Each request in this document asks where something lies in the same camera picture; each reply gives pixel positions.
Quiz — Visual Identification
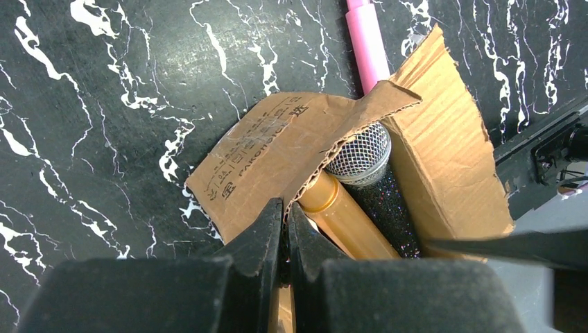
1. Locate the gold microphone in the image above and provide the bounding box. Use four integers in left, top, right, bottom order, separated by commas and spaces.
280, 171, 400, 332

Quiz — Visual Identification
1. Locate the aluminium frame rail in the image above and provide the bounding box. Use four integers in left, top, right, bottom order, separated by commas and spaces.
488, 97, 587, 332

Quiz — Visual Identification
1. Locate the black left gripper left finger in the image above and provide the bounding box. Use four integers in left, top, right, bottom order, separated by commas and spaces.
17, 198, 283, 332

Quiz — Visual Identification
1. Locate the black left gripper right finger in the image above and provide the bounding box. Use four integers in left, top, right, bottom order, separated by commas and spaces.
288, 204, 524, 332

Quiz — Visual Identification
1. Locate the brown cardboard box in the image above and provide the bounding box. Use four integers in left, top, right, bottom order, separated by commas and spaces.
187, 26, 514, 242

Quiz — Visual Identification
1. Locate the pink microphone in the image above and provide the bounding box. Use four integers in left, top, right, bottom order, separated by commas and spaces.
345, 0, 390, 95

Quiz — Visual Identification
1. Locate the black glitter silver-mesh microphone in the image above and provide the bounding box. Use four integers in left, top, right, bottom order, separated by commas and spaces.
326, 122, 422, 259

